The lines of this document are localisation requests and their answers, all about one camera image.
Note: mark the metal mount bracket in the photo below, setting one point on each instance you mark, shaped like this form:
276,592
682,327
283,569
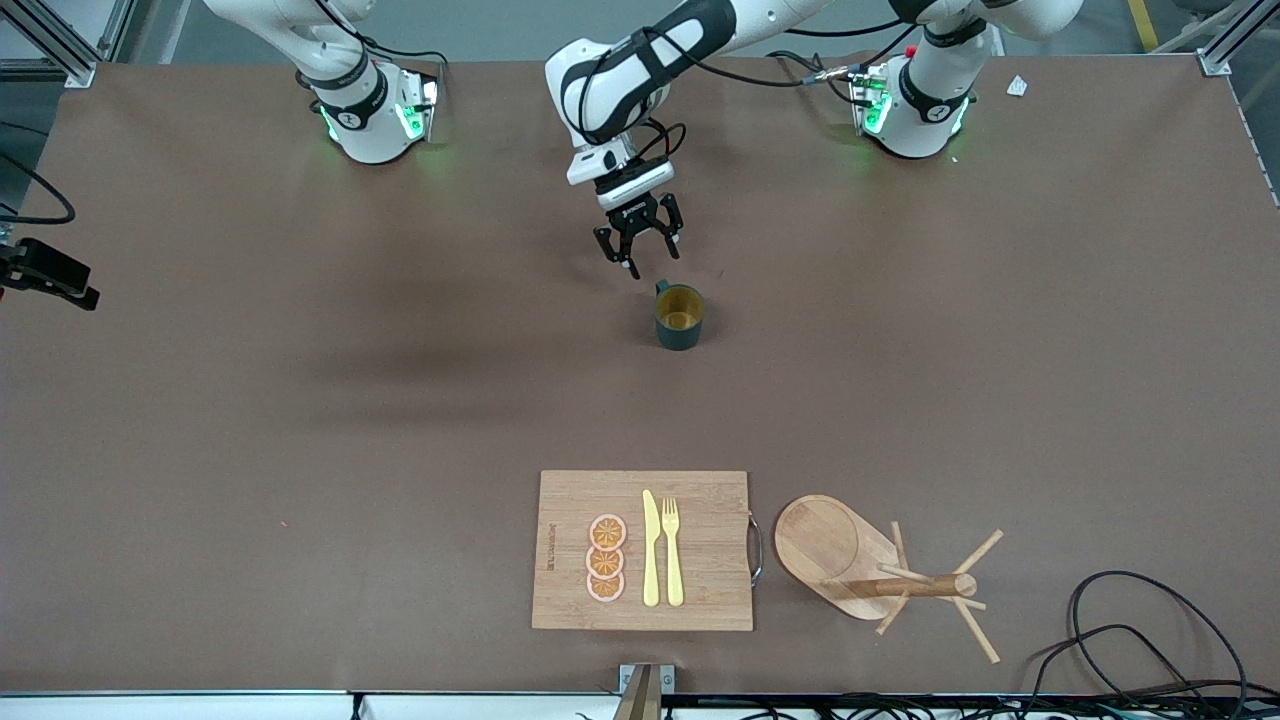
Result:
630,678

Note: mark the dark green ribbed cup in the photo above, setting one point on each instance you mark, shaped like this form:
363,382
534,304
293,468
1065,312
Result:
680,337

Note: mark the yellow plastic knife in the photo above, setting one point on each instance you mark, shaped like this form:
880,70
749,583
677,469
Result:
651,560

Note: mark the orange slice toy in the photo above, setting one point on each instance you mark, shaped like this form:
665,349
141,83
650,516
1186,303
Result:
605,563
605,588
607,532

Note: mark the wooden cutting board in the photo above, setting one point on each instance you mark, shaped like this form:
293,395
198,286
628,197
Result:
715,570

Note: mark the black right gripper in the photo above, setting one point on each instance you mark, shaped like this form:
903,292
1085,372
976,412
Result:
54,268

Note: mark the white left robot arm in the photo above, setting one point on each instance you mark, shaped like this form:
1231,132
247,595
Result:
930,110

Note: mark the wooden mug rack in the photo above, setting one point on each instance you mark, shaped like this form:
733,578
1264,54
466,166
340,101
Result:
830,545

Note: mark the small white paper tag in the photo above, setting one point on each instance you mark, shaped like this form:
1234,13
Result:
1017,86

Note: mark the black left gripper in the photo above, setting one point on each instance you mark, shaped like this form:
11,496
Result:
636,216

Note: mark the white table edge rail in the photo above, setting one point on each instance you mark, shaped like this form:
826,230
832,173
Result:
200,707

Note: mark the aluminium frame profile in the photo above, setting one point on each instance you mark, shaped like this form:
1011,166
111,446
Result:
1212,62
50,35

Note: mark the brown table mat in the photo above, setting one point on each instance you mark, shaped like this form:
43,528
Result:
300,450

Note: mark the yellow plastic fork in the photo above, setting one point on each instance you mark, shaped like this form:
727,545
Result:
673,570

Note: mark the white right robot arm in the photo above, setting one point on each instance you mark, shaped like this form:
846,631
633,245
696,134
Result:
365,120

